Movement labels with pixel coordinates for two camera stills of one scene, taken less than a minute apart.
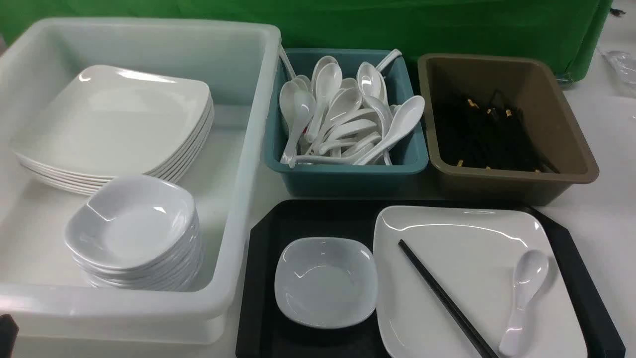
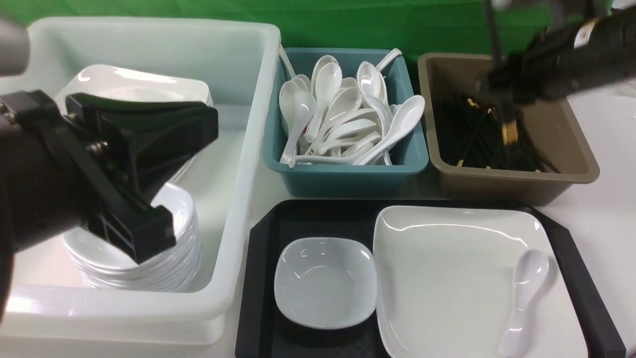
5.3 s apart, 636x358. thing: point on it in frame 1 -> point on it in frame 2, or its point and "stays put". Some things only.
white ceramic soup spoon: [531, 272] stays put
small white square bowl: [325, 282] stays put
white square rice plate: [472, 252] stays put
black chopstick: [481, 345] -> [509, 118]
